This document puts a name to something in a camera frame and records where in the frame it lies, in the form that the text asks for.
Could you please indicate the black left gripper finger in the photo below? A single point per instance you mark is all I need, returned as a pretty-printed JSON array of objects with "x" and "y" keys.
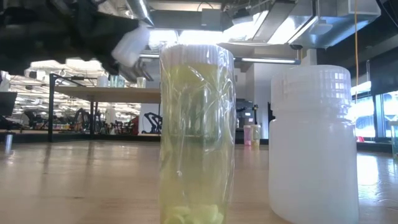
[{"x": 112, "y": 63}]

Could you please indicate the white plastic medicine bottle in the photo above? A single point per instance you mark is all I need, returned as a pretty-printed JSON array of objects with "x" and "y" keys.
[
  {"x": 312, "y": 155},
  {"x": 132, "y": 45},
  {"x": 102, "y": 81}
]

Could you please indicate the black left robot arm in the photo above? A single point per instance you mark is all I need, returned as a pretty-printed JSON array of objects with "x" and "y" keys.
[{"x": 31, "y": 40}]

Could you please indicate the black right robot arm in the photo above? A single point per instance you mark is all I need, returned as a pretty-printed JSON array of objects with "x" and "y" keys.
[{"x": 391, "y": 4}]

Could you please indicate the yellow medicine bottle white cap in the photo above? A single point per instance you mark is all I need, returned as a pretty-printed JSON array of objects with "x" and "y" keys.
[
  {"x": 197, "y": 140},
  {"x": 256, "y": 134}
]

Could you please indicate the pink medicine bottle white cap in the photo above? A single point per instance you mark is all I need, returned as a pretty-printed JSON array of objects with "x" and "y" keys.
[{"x": 247, "y": 135}]

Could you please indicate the long ceiling light strip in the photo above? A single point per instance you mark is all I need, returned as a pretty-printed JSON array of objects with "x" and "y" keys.
[{"x": 149, "y": 56}]

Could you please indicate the silver round ceiling pipe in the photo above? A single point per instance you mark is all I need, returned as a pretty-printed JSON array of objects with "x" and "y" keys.
[{"x": 140, "y": 11}]

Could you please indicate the dark ceiling beam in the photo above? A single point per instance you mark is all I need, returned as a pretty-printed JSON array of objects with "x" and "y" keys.
[{"x": 186, "y": 20}]

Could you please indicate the black slanted stand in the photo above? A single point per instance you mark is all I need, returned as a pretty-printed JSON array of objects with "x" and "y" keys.
[{"x": 7, "y": 104}]

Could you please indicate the black background cabinet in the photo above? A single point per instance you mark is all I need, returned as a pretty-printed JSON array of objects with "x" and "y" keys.
[{"x": 245, "y": 113}]

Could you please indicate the short ceiling light strip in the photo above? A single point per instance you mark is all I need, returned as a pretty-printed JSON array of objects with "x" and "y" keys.
[{"x": 267, "y": 60}]

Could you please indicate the small red object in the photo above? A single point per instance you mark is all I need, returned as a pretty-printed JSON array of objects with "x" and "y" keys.
[{"x": 360, "y": 139}]

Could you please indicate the silver corrugated ventilation duct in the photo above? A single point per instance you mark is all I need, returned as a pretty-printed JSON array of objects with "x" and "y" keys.
[{"x": 140, "y": 73}]

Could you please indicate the wooden shelf with black frame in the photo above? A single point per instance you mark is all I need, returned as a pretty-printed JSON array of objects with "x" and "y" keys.
[{"x": 109, "y": 95}]

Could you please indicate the dark dome ceiling camera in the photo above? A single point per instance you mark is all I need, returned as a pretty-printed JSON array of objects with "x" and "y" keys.
[{"x": 296, "y": 47}]

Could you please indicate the rectangular metal ceiling duct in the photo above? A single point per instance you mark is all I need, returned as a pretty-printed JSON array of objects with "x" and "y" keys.
[{"x": 295, "y": 28}]

